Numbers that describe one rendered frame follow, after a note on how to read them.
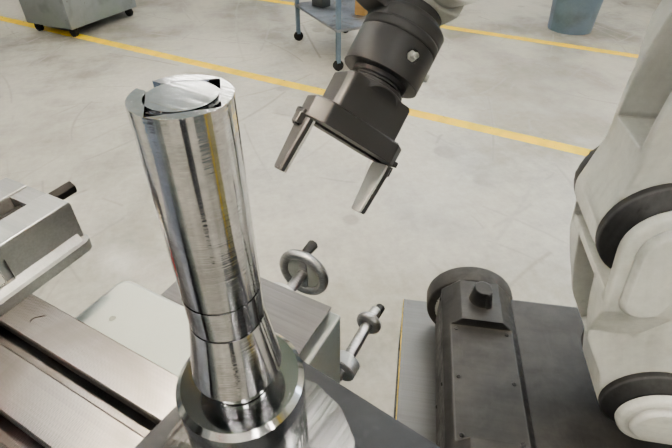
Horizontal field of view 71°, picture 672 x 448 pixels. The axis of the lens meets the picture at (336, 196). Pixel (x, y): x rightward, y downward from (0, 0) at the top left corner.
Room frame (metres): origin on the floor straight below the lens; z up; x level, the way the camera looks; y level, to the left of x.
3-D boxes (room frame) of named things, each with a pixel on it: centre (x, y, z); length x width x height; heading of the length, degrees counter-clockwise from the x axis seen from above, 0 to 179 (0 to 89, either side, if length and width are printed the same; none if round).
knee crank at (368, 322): (0.63, -0.05, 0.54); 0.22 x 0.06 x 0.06; 152
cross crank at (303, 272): (0.67, 0.08, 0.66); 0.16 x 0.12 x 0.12; 152
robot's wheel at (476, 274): (0.75, -0.32, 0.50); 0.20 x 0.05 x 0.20; 81
